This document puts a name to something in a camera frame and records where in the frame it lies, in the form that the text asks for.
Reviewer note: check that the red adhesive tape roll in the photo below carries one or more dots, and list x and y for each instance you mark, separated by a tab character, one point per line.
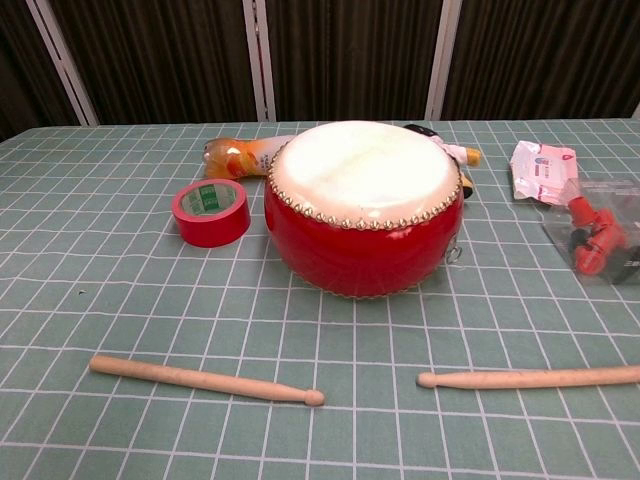
215	232

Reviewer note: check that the black-headed plush doll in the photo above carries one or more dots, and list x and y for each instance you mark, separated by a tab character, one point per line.
467	156

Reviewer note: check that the wooden drumstick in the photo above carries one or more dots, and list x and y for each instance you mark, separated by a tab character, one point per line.
525	378
200	378

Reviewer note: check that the green checked tablecloth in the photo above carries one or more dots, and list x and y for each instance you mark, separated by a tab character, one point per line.
300	350

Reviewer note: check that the orange drink plastic bottle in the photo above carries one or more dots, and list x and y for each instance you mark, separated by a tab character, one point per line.
235	160

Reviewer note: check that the red drum with white skin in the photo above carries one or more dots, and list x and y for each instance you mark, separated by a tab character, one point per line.
360	250

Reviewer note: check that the white pink wet wipes pack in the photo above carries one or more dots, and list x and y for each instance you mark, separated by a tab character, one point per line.
542	172

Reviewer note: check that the clear bag with red parts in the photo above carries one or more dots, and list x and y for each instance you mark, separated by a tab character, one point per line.
597	235

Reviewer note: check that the white partition frame post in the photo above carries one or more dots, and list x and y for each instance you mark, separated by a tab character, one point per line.
444	60
260	60
65	65

